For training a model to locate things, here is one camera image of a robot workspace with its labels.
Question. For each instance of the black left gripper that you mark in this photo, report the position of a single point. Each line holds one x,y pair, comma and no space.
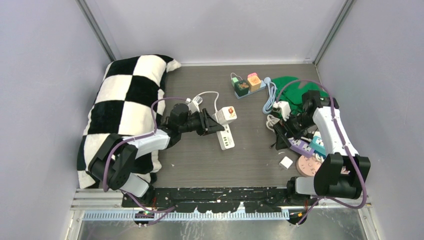
207,124

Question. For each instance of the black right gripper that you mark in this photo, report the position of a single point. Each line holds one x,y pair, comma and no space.
281,128

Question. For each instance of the white tiger cube socket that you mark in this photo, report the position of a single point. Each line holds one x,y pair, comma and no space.
226,115

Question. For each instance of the white power strip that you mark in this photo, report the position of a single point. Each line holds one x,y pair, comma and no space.
225,138

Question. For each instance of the white charger plug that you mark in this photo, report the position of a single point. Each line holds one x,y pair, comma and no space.
286,163

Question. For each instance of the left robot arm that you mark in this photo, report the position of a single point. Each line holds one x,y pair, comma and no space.
113,163

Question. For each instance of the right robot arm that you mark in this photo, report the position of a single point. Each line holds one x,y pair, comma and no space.
344,171

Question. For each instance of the pink round socket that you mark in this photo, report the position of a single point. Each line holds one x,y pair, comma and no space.
308,166

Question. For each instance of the light green small plug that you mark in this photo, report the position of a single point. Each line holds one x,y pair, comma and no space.
234,80

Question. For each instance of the pink small plug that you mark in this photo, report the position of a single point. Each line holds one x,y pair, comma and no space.
252,75

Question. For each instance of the purple power strip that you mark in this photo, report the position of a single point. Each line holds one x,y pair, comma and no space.
301,147

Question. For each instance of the teal power strip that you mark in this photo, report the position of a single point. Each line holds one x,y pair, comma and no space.
317,145

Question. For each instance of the green cloth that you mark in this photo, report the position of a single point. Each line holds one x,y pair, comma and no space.
293,93

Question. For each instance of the light blue power strip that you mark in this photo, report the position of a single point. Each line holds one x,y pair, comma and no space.
248,93

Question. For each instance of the dark green cube adapter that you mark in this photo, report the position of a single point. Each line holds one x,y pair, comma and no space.
241,88

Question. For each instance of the orange cube adapter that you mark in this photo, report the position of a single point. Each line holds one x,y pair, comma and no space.
254,83

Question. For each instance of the black white checkered pillow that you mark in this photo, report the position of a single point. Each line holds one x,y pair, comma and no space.
129,102

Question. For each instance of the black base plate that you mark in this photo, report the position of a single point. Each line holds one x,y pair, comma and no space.
224,199

